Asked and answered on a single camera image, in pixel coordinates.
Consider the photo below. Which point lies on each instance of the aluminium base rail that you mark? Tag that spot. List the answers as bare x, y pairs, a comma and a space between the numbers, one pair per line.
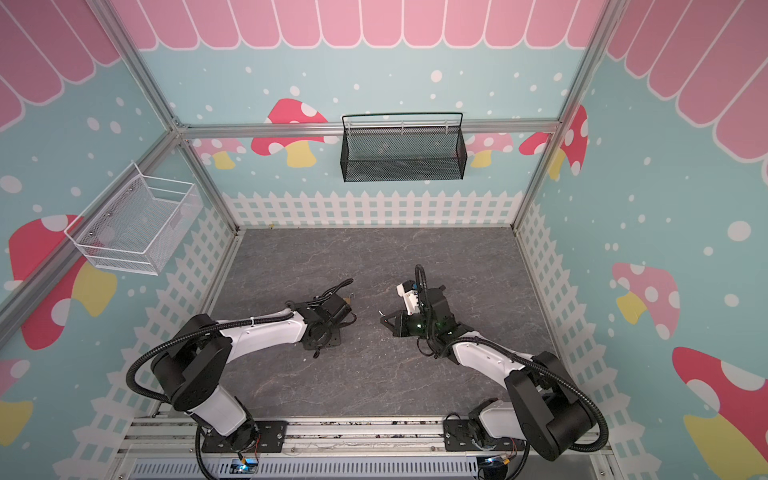
302, 437

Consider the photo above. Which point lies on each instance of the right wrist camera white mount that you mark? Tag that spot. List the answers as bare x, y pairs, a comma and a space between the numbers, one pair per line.
408, 291

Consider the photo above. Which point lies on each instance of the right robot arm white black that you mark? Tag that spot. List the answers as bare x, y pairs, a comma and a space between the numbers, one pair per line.
544, 410

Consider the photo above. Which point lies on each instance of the white mesh wall basket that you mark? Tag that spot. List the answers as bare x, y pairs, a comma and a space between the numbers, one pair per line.
136, 224

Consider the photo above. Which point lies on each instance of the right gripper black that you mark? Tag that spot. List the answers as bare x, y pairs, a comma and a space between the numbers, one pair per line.
414, 315

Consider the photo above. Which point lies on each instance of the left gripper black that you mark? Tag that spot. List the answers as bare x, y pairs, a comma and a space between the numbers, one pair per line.
335, 341

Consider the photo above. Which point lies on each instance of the grey vented cable duct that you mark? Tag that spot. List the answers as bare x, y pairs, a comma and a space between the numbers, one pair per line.
345, 468

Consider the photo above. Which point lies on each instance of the black mesh wall basket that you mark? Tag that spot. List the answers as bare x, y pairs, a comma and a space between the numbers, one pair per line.
399, 147

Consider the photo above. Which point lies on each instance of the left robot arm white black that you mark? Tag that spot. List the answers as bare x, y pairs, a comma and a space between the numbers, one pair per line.
189, 367

